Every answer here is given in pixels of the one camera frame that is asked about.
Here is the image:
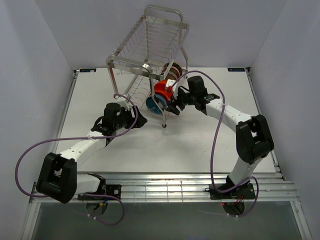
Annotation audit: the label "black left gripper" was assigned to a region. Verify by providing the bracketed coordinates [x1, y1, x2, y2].
[113, 106, 147, 131]

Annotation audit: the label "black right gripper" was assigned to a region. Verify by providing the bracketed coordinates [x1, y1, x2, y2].
[166, 88, 197, 116]

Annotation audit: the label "orange plastic bowl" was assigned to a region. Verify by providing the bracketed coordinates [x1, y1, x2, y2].
[154, 80, 172, 94]
[155, 91, 173, 103]

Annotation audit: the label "blue ceramic bowl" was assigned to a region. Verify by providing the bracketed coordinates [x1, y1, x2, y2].
[145, 94, 167, 115]

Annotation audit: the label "white orange patterned bowl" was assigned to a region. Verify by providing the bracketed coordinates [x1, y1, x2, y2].
[161, 62, 180, 77]

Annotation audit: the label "brown cream-inside bowl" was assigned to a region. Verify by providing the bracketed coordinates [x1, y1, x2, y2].
[165, 71, 179, 81]

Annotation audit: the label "floral black-white patterned bowl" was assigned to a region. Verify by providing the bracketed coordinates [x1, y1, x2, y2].
[174, 63, 183, 76]

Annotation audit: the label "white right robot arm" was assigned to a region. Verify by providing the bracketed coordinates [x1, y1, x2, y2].
[165, 75, 275, 200]

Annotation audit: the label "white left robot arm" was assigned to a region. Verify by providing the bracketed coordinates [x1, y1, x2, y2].
[36, 102, 148, 204]

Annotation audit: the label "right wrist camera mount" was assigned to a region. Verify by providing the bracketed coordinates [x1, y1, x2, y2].
[165, 79, 177, 93]

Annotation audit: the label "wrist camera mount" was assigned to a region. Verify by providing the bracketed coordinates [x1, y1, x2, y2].
[165, 79, 177, 93]
[113, 94, 133, 111]

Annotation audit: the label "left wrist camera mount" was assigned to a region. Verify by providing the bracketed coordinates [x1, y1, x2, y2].
[113, 94, 133, 111]

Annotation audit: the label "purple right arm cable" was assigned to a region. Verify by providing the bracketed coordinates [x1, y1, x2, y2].
[169, 70, 259, 218]

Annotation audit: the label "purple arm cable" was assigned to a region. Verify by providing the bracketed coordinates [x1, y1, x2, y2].
[169, 70, 259, 218]
[14, 93, 140, 227]

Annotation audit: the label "steel wire dish rack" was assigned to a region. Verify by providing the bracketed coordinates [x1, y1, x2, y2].
[106, 4, 190, 128]

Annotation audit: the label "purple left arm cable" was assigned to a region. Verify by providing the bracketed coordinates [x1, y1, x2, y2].
[14, 93, 140, 227]

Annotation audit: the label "aluminium table frame rails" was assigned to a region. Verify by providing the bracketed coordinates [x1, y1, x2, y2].
[19, 67, 313, 240]

